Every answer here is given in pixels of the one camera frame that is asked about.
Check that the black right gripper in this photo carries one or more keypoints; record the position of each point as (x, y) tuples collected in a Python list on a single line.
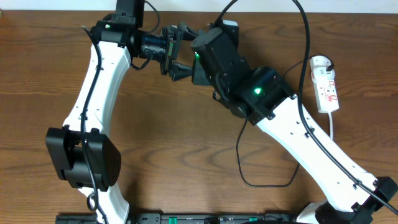
[(199, 73)]

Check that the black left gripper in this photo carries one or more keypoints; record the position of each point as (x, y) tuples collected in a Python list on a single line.
[(169, 53)]

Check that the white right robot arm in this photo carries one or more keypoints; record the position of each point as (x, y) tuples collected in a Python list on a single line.
[(263, 98)]

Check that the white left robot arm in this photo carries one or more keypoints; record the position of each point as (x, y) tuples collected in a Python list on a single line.
[(81, 150)]

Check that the white USB charger adapter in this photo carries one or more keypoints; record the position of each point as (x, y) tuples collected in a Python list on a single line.
[(320, 63)]

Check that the white power strip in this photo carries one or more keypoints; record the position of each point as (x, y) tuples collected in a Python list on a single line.
[(325, 90)]

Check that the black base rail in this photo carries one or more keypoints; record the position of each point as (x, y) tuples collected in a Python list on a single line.
[(156, 218)]

